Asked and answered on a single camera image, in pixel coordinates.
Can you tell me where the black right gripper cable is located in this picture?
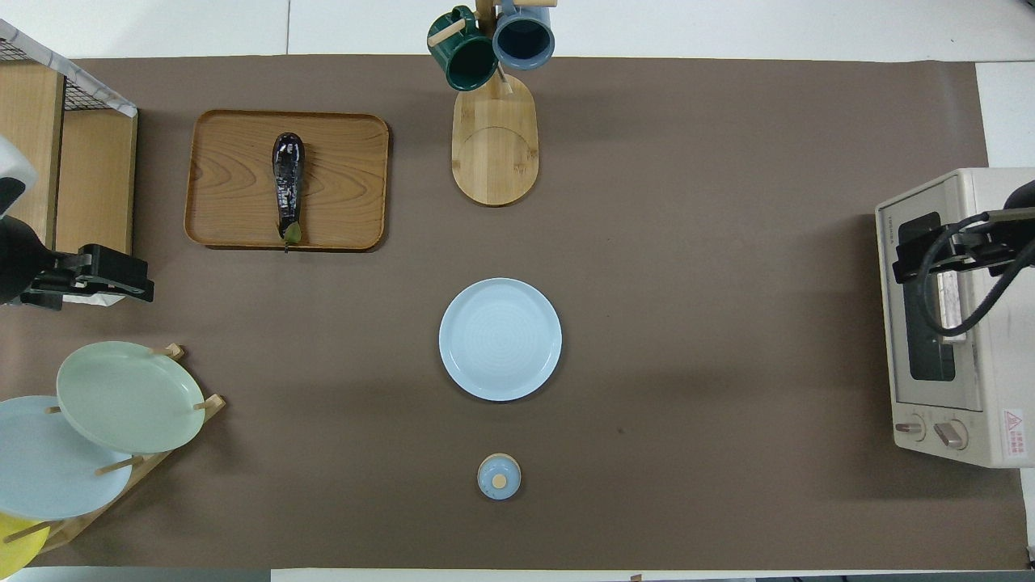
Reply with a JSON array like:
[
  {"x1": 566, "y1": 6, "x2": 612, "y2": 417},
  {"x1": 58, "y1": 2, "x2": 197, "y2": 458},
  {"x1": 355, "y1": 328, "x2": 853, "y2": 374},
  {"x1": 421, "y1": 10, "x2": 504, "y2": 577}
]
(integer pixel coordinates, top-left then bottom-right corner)
[{"x1": 916, "y1": 212, "x2": 1035, "y2": 338}]

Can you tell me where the wooden plate rack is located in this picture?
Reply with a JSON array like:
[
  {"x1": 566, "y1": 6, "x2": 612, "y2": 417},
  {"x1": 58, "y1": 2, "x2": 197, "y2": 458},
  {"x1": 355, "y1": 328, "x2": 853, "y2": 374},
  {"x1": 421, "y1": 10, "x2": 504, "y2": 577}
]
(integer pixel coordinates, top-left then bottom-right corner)
[{"x1": 2, "y1": 344, "x2": 227, "y2": 555}]

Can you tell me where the black wire grid panel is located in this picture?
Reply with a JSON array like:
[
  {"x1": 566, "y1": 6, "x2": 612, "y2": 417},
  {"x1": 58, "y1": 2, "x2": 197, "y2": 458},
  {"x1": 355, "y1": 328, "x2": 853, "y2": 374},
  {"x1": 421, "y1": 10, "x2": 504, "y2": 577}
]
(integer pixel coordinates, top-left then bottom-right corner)
[{"x1": 0, "y1": 36, "x2": 106, "y2": 112}]

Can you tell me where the glass oven door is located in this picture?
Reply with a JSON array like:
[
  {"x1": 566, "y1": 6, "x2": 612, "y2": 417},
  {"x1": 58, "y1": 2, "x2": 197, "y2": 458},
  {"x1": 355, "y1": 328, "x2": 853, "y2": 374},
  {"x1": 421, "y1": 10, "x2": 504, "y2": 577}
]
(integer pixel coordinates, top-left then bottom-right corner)
[{"x1": 876, "y1": 182, "x2": 987, "y2": 413}]

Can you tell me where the white cloth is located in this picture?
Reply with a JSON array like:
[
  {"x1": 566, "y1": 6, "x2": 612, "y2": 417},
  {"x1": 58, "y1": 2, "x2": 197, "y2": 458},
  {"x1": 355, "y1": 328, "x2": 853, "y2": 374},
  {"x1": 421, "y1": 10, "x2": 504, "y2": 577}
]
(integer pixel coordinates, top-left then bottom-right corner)
[{"x1": 0, "y1": 20, "x2": 138, "y2": 120}]

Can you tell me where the blue mug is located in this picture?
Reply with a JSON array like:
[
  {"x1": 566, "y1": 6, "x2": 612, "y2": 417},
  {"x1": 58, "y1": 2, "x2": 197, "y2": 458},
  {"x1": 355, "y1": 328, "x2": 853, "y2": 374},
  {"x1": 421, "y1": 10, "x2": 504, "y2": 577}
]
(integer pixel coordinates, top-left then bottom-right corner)
[{"x1": 492, "y1": 0, "x2": 557, "y2": 70}]

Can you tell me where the dark green mug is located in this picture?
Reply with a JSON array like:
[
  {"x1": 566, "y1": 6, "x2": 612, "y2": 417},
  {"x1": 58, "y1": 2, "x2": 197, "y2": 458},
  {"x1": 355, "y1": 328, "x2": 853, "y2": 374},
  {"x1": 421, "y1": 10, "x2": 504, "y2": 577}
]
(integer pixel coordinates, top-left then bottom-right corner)
[{"x1": 427, "y1": 6, "x2": 500, "y2": 91}]

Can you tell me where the small light blue plate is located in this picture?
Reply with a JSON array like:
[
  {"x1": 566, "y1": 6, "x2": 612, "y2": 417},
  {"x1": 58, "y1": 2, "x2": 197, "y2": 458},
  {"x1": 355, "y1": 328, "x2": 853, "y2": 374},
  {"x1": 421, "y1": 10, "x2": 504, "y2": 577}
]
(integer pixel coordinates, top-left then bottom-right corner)
[{"x1": 439, "y1": 278, "x2": 563, "y2": 403}]

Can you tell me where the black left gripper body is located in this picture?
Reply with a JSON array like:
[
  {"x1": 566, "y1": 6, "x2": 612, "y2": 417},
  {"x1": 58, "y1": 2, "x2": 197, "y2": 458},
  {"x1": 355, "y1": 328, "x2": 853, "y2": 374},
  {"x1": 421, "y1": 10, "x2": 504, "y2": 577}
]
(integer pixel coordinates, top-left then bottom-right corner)
[{"x1": 0, "y1": 214, "x2": 82, "y2": 306}]

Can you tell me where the cream toaster oven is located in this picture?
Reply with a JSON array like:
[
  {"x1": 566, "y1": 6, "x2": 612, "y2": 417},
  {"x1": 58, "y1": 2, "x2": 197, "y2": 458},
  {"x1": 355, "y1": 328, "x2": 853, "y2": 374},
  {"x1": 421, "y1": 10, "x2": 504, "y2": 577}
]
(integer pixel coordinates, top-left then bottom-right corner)
[{"x1": 875, "y1": 167, "x2": 1035, "y2": 470}]

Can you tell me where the wooden shelf unit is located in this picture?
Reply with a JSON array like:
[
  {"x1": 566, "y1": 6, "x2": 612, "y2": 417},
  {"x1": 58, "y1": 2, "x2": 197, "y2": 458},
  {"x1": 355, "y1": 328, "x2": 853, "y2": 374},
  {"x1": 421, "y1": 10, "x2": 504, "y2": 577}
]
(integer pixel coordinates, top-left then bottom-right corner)
[{"x1": 0, "y1": 20, "x2": 138, "y2": 259}]

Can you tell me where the yellow plate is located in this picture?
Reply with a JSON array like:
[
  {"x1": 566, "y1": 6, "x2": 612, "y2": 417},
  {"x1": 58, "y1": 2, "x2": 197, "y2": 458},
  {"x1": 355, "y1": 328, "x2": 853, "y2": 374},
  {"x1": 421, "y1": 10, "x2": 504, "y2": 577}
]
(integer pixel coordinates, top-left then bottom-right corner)
[{"x1": 0, "y1": 511, "x2": 49, "y2": 573}]

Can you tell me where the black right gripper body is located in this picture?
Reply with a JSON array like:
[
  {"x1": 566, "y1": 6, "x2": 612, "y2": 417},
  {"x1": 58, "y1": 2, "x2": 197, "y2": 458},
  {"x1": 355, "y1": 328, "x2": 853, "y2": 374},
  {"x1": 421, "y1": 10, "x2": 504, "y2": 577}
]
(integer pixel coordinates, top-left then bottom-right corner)
[{"x1": 1005, "y1": 179, "x2": 1035, "y2": 243}]

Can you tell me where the wooden mug tree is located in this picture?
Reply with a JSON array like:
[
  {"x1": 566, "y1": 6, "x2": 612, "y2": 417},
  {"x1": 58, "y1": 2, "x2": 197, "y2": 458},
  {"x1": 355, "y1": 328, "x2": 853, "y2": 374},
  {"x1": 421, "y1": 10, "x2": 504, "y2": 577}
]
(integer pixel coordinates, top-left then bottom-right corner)
[{"x1": 427, "y1": 0, "x2": 559, "y2": 207}]

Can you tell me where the brown table mat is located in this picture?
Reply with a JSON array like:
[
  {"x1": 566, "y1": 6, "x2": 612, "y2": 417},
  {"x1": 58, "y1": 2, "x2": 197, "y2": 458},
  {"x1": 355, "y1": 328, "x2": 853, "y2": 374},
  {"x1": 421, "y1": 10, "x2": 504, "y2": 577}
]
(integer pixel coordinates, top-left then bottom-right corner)
[{"x1": 0, "y1": 55, "x2": 1029, "y2": 571}]

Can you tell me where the pale green plate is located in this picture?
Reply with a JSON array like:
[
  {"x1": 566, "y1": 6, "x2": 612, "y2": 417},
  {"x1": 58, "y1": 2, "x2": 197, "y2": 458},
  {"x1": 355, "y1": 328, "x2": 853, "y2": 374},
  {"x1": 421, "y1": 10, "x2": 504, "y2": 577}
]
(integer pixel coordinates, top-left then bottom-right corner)
[{"x1": 56, "y1": 340, "x2": 206, "y2": 455}]

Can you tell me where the wooden serving tray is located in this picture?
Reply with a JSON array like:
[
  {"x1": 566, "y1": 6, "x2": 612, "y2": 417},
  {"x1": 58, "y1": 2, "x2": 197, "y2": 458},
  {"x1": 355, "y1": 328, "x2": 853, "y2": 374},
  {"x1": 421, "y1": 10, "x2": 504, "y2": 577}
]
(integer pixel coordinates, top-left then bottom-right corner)
[{"x1": 184, "y1": 109, "x2": 391, "y2": 251}]

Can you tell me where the large light blue plate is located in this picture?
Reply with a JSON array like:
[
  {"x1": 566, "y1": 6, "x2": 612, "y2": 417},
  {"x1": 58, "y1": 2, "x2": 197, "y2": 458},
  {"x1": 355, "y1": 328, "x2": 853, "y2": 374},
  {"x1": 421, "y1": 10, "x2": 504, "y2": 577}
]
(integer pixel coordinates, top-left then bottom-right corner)
[{"x1": 0, "y1": 395, "x2": 134, "y2": 521}]

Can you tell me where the small blue call bell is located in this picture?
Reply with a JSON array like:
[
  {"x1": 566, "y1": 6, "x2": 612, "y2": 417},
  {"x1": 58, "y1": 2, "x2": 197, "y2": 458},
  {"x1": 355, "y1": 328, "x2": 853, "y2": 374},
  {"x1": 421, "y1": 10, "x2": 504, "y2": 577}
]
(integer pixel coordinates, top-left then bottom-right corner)
[{"x1": 477, "y1": 453, "x2": 522, "y2": 500}]

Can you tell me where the dark purple eggplant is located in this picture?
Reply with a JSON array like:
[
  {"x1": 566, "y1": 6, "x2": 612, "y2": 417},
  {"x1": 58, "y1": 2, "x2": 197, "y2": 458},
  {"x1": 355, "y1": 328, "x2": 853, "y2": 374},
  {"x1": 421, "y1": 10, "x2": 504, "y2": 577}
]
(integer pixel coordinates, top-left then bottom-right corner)
[{"x1": 272, "y1": 133, "x2": 306, "y2": 247}]

